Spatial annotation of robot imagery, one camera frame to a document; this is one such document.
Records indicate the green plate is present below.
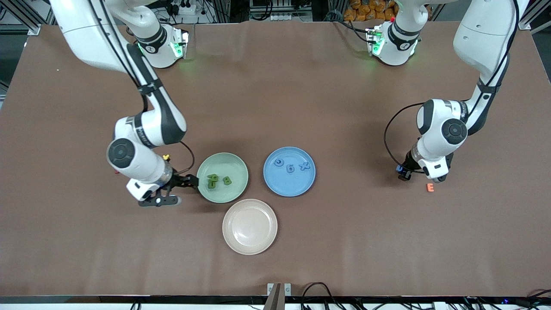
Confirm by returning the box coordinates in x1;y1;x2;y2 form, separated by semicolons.
196;152;249;203

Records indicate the blue plate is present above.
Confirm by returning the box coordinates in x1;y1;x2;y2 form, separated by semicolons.
263;146;316;198

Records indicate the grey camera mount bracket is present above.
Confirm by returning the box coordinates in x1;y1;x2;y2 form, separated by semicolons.
263;282;292;310

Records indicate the brown table cover sheet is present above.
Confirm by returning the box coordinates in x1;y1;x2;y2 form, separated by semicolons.
0;22;551;298

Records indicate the beige plate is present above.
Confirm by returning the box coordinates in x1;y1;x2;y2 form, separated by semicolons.
222;198;278;255

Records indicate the pile of orange bags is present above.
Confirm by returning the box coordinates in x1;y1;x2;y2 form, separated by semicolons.
344;0;399;22

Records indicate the aluminium frame profile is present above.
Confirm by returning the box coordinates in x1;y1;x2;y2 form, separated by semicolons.
0;0;42;36
519;0;551;35

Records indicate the white power strip with plugs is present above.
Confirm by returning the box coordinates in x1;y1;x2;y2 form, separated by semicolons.
171;0;196;16

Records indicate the black looped floor cable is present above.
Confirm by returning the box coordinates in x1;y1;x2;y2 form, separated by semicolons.
300;282;345;310

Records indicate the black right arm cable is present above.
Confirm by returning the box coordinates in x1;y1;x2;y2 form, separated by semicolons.
86;0;195;173

